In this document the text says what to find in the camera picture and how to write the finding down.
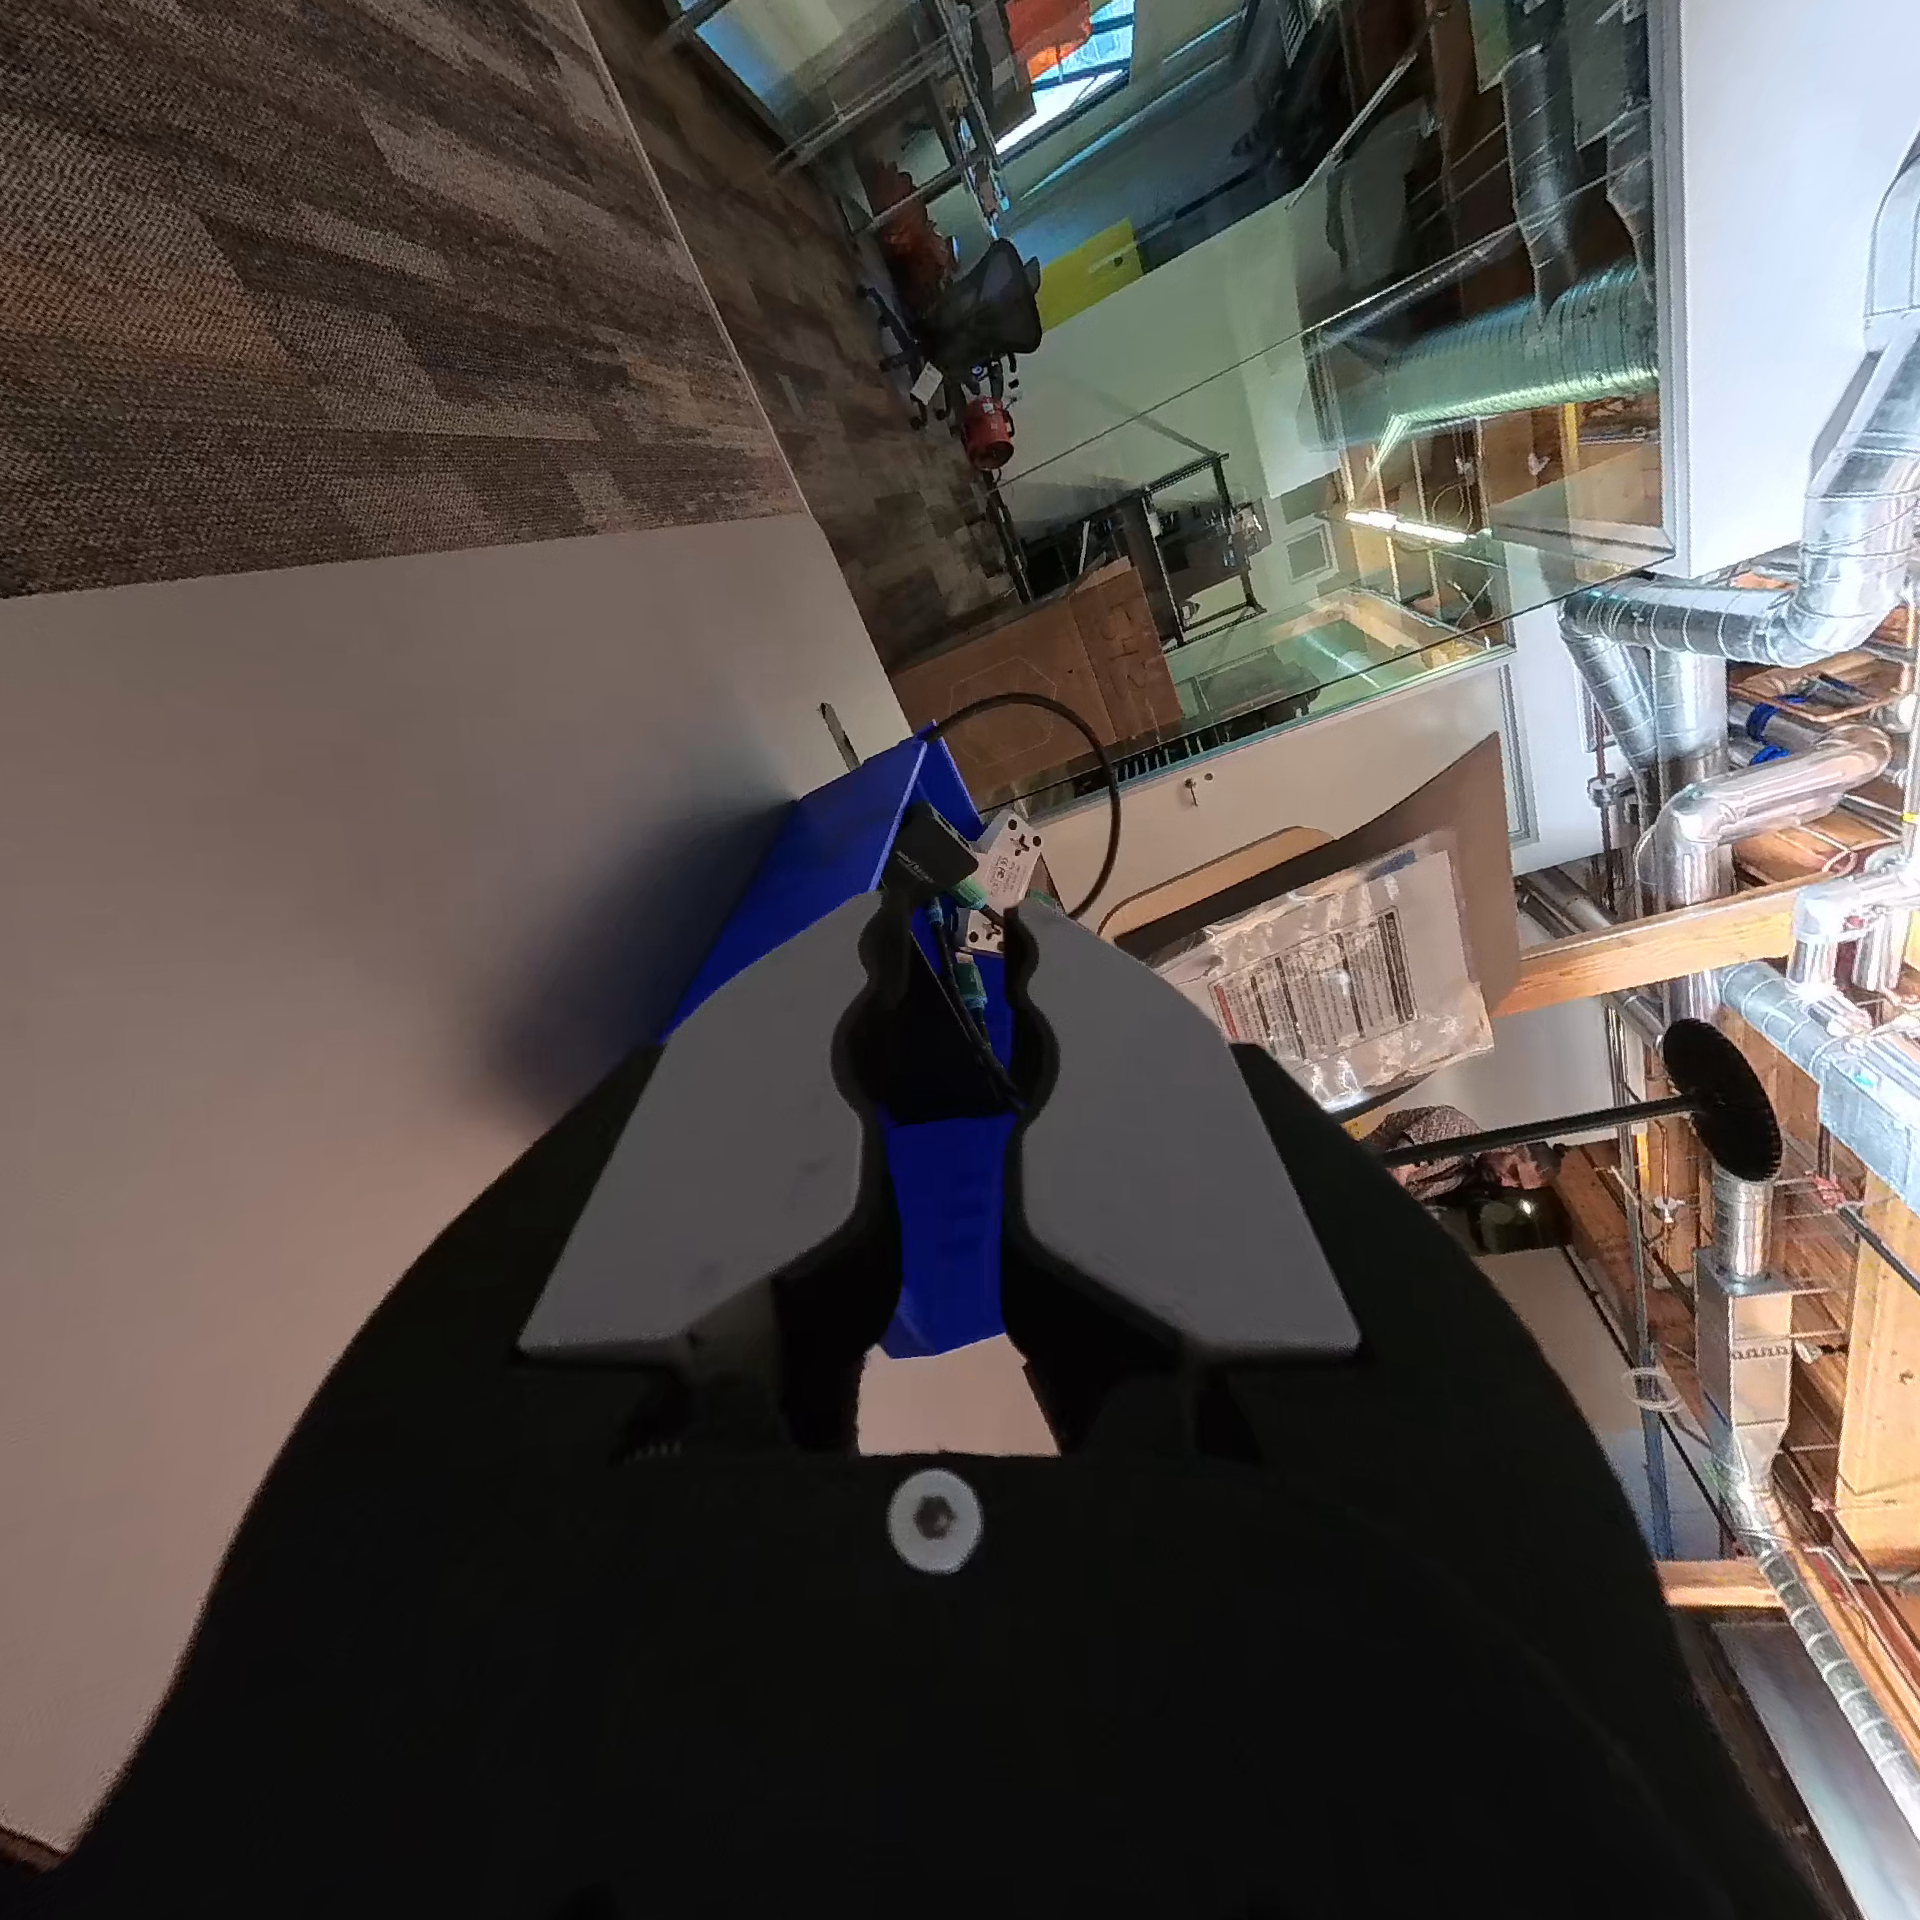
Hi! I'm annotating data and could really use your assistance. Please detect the black metal shelf rack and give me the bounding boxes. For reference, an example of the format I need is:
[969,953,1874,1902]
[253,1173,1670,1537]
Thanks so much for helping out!
[982,451,1271,651]

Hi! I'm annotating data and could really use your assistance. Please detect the silver ventilation duct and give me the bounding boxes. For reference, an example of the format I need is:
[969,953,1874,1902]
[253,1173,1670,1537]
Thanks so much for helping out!
[1560,135,1920,679]

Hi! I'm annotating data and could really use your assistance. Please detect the instruction sheet display stand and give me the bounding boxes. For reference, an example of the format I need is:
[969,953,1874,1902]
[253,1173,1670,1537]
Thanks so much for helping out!
[1098,733,1519,1116]

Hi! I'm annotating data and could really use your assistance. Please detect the black floor lamp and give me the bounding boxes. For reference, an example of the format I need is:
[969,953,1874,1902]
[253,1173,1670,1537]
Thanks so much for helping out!
[1356,1017,1783,1203]

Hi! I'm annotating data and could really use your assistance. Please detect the black mesh desk chair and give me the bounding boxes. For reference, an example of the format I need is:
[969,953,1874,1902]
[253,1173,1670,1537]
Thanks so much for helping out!
[913,237,1047,380]

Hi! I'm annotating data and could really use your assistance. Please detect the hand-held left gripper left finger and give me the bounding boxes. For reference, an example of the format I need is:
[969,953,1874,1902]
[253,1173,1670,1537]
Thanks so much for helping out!
[515,892,909,1455]

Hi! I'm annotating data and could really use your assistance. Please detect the brown cardboard box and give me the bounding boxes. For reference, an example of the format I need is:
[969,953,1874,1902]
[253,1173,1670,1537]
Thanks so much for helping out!
[893,567,1190,752]

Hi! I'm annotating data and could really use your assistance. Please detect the black square adapter hub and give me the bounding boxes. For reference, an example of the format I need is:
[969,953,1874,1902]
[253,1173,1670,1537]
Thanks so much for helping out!
[884,802,984,895]

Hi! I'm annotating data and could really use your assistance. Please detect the silver adapter hub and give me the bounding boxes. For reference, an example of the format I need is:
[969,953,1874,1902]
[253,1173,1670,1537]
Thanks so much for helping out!
[959,817,1047,962]

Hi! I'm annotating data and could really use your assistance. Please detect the blue storage bin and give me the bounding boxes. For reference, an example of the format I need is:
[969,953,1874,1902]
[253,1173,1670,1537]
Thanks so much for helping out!
[660,735,1052,1360]

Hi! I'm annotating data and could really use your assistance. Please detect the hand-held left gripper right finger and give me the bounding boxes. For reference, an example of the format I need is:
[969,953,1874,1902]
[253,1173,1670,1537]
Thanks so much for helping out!
[1002,904,1363,1455]

